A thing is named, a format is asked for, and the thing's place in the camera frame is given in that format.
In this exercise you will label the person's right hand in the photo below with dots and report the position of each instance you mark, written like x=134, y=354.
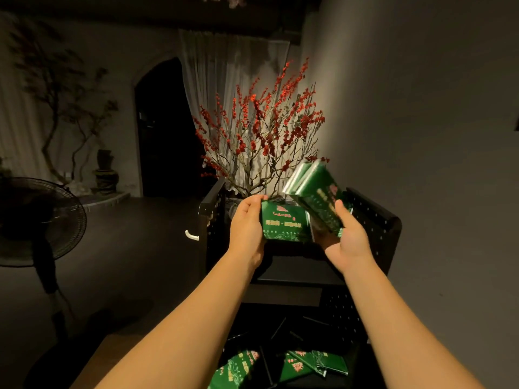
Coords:
x=355, y=248

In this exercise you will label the person's right forearm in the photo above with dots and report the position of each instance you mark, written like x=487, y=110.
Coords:
x=405, y=328

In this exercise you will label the white hook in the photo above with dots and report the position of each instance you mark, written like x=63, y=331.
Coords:
x=191, y=235

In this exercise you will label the red berry branches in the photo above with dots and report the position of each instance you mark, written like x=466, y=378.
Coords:
x=259, y=133

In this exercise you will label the black standing fan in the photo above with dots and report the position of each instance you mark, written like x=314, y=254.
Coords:
x=40, y=222

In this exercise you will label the person's left hand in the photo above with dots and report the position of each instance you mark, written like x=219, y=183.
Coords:
x=246, y=235

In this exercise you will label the white curtain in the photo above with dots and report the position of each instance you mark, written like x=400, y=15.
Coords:
x=219, y=68

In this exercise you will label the pile of green packets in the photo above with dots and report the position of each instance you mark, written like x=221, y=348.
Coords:
x=304, y=364

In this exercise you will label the person's left forearm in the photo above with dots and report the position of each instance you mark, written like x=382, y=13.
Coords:
x=178, y=328

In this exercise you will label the black metal shelf rack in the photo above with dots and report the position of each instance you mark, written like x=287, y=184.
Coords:
x=377, y=227

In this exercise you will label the bare branched tree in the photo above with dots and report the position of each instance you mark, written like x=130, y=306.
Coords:
x=57, y=93

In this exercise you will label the dark vase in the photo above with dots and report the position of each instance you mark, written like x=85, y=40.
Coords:
x=105, y=170

